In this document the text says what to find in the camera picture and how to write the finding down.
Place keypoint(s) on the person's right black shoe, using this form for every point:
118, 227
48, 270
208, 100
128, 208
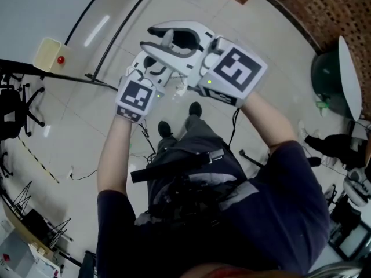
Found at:
195, 109

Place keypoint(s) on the person's black shoe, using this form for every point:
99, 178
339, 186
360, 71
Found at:
164, 128
195, 109

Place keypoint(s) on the person's right forearm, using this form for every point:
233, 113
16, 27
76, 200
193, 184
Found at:
269, 123

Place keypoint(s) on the whiteboard on black wheeled stand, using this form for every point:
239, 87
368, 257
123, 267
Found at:
113, 33

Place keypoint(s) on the cream box with red button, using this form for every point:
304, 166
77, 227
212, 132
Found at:
47, 54

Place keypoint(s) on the person's left forearm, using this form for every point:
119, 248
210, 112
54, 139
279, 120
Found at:
116, 155

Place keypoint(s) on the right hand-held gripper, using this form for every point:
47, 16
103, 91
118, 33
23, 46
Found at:
232, 74

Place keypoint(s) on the small bright green object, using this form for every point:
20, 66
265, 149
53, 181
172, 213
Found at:
321, 104

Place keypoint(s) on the white rounded machine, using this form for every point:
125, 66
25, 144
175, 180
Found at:
358, 184

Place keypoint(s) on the black office chair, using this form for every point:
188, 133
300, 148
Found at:
14, 109

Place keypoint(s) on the black tripod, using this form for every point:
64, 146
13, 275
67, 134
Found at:
21, 197
59, 230

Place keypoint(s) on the person's navy t-shirt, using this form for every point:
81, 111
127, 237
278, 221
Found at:
290, 207

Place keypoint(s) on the dark green round bin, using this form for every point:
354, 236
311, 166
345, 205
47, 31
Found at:
330, 80

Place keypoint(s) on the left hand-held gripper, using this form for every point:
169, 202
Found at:
137, 97

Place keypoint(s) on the person's left black shoe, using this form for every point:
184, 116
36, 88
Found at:
164, 128

